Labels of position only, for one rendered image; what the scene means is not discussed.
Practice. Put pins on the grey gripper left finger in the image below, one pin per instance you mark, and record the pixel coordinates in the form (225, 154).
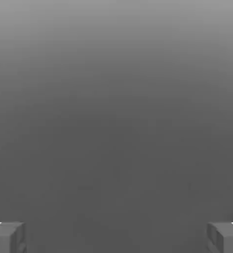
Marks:
(4, 238)

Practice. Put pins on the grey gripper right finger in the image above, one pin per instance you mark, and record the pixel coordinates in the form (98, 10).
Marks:
(229, 238)

